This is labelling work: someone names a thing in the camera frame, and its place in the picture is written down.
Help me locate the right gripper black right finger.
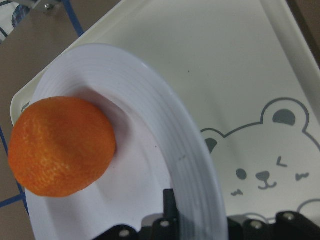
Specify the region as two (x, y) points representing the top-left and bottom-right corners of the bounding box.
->
(227, 216), (244, 240)

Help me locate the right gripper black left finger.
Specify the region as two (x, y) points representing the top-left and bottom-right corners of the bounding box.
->
(162, 189), (179, 240)

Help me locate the white ribbed plate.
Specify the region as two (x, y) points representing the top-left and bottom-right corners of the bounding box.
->
(22, 44), (228, 240)

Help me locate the orange fruit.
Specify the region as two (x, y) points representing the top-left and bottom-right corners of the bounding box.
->
(8, 96), (116, 198)

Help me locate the pale green bear tray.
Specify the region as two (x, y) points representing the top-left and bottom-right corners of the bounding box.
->
(11, 0), (320, 224)

